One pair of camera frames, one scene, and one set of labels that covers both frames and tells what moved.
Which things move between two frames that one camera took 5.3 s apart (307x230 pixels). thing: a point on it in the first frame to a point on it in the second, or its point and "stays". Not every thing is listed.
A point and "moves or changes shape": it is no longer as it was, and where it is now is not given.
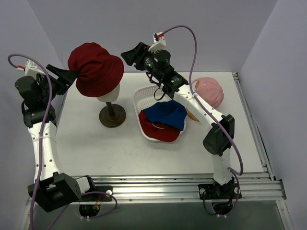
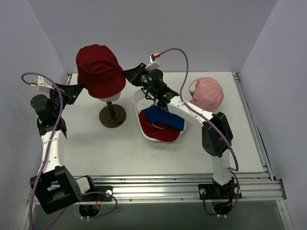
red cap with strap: (158, 131) stays
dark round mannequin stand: (112, 116) stays
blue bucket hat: (171, 112) stays
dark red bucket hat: (100, 71) moves or changes shape
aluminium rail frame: (255, 186) stays
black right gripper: (139, 57) to (136, 74)
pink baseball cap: (208, 90) stays
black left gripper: (55, 80) to (69, 90)
